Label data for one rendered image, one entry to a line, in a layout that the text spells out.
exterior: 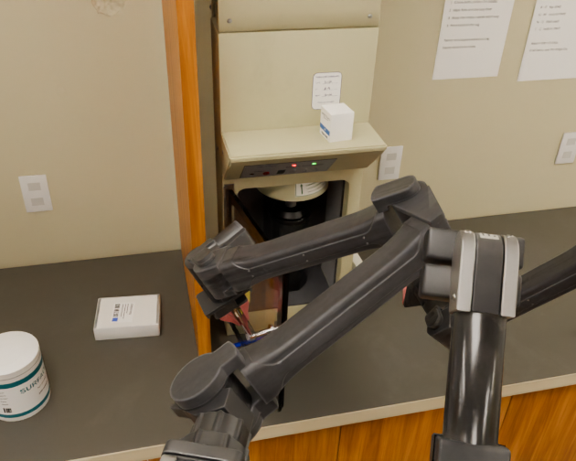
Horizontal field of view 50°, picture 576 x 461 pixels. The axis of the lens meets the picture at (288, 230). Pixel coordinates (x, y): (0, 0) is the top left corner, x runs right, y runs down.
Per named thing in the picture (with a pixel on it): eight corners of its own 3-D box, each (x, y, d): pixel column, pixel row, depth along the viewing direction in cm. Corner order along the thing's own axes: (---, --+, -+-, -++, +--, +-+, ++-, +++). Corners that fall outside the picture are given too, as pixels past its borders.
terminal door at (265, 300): (232, 324, 156) (229, 185, 134) (281, 415, 133) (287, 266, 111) (229, 325, 156) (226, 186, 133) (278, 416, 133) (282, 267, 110)
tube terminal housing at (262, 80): (213, 275, 180) (200, -1, 136) (321, 262, 186) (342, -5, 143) (226, 336, 160) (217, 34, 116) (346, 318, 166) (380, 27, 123)
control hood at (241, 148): (221, 175, 133) (219, 132, 128) (365, 162, 140) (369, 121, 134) (229, 202, 124) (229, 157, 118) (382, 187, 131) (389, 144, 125)
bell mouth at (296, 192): (249, 167, 156) (248, 148, 152) (316, 162, 159) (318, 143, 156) (262, 205, 141) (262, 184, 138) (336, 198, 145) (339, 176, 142)
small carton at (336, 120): (319, 132, 129) (321, 105, 126) (341, 129, 130) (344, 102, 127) (329, 143, 125) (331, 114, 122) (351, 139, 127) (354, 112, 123)
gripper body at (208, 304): (199, 301, 124) (182, 278, 120) (242, 273, 125) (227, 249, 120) (209, 321, 119) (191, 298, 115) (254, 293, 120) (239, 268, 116)
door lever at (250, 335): (257, 311, 132) (256, 301, 130) (274, 338, 124) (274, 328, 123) (232, 317, 130) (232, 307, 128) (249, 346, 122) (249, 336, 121)
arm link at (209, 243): (176, 256, 115) (190, 270, 111) (206, 232, 117) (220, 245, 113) (194, 279, 120) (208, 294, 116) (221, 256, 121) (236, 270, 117)
